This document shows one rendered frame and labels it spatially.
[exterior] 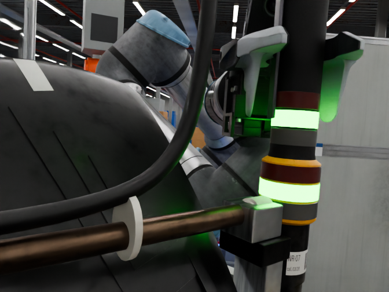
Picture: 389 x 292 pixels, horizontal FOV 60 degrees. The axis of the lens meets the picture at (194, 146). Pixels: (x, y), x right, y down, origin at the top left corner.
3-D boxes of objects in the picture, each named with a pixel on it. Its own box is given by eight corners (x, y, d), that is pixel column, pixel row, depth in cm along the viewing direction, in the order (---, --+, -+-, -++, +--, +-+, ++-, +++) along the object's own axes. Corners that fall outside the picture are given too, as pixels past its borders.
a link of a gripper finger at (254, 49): (283, 116, 20) (267, 120, 30) (291, 17, 20) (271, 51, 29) (232, 113, 21) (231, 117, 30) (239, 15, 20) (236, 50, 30)
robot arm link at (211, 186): (63, 76, 74) (190, 240, 45) (99, 42, 74) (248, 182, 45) (97, 104, 83) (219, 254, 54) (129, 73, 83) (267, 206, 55)
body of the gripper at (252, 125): (311, 142, 30) (271, 137, 42) (319, 45, 30) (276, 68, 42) (228, 137, 30) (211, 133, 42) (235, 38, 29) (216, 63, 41)
